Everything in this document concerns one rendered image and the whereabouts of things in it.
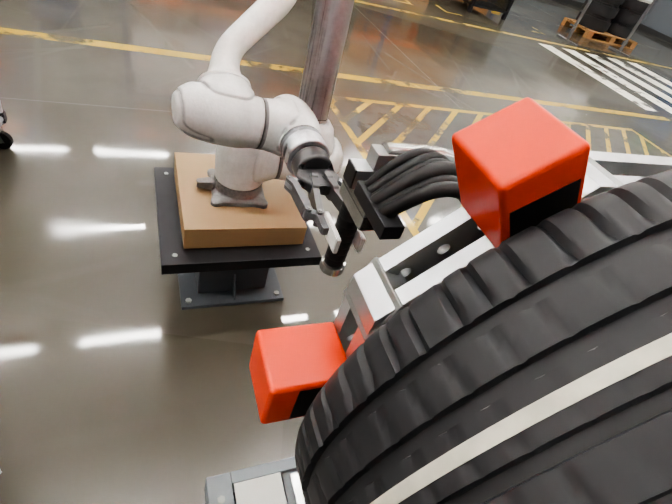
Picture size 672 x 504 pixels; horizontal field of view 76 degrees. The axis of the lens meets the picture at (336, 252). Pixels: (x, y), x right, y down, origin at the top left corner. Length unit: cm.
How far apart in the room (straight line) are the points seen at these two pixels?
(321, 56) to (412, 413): 110
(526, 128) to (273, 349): 31
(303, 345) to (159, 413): 98
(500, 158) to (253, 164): 105
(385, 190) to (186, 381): 107
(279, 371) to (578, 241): 28
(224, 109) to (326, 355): 53
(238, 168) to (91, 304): 69
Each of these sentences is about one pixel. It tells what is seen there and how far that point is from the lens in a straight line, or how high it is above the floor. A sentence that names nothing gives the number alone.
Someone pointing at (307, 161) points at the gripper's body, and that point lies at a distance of 80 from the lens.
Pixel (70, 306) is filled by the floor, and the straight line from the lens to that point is 165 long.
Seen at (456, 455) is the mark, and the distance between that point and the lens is 30.
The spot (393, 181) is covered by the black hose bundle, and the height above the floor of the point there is 101.
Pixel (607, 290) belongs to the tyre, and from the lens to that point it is 31.
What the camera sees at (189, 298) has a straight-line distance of 160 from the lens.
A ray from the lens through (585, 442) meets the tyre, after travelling 29.
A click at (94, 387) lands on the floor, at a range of 146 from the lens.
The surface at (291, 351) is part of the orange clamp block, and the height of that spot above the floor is 88.
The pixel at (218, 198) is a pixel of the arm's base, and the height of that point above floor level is 40.
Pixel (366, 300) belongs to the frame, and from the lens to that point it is 42.
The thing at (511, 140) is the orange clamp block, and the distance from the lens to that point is 35.
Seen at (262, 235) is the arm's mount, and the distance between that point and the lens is 138.
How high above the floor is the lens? 126
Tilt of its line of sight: 41 degrees down
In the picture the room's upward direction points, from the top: 19 degrees clockwise
